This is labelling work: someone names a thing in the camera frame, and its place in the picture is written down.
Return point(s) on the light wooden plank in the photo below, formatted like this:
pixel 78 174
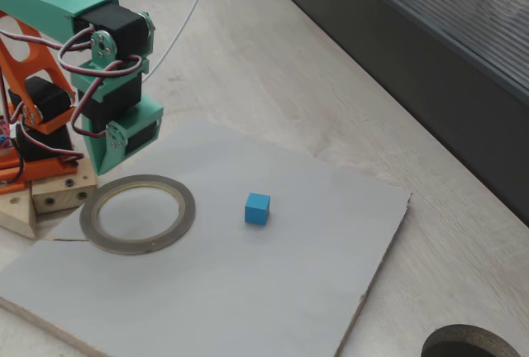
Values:
pixel 16 216

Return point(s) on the red controller board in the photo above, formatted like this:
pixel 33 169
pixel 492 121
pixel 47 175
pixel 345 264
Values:
pixel 3 127

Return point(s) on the green orange robot arm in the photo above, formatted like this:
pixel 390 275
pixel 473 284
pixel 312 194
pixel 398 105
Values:
pixel 49 8

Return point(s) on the orange board holder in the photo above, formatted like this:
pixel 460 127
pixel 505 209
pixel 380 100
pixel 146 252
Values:
pixel 10 188

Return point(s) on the grey white board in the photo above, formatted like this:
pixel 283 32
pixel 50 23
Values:
pixel 248 282

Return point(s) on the wooden base block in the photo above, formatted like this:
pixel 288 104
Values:
pixel 60 191

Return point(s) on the ribbed glass desk partition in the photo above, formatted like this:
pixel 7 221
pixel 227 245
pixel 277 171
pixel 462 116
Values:
pixel 413 84

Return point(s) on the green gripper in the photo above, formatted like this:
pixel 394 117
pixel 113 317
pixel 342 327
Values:
pixel 136 139

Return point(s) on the blue cube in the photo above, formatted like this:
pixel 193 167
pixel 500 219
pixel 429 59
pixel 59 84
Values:
pixel 256 210

